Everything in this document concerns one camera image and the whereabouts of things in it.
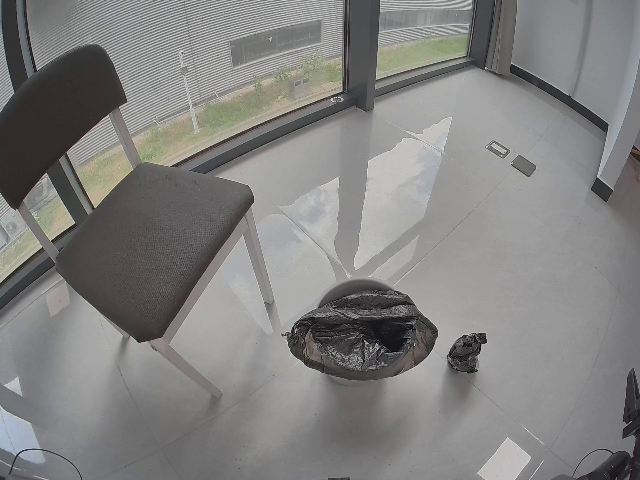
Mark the pale grey curtain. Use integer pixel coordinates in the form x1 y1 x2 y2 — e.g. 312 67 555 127
486 0 518 75

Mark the grey chair with white frame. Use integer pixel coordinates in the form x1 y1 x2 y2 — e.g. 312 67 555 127
0 44 275 399

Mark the black cable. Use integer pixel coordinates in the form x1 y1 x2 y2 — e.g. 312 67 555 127
572 448 617 480
9 447 83 480

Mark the crumpled black plastic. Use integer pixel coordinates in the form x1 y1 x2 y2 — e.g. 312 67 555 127
446 332 488 375

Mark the black plastic bag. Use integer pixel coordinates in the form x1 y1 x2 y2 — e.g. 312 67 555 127
281 289 439 381

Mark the window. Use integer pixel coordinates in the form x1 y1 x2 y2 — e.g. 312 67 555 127
0 0 501 311

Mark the white trash bin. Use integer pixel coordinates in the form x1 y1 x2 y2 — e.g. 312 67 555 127
316 276 401 388

